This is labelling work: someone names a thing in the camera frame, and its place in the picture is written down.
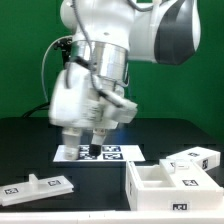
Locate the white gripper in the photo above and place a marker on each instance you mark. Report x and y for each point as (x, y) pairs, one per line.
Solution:
(75, 104)

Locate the white door panel front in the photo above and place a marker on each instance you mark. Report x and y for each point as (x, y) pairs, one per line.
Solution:
(34, 189)

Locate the white door panel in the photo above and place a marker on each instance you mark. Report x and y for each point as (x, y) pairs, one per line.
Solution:
(187, 175)
(34, 189)

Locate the white cabinet body box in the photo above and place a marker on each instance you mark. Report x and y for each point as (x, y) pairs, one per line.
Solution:
(148, 189)

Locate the white cabinet top block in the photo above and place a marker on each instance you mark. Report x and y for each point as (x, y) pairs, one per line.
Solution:
(207, 159)

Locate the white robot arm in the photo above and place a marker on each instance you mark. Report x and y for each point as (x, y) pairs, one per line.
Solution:
(106, 36)

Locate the white marker sheet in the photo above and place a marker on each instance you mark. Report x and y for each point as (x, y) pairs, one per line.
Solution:
(113, 153)

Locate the white L-shaped fence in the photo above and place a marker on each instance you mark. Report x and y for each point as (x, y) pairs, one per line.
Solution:
(114, 217)

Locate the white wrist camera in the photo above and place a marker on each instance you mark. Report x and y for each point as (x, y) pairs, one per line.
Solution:
(118, 108)

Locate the black camera on stand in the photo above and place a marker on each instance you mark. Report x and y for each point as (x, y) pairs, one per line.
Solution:
(64, 44)

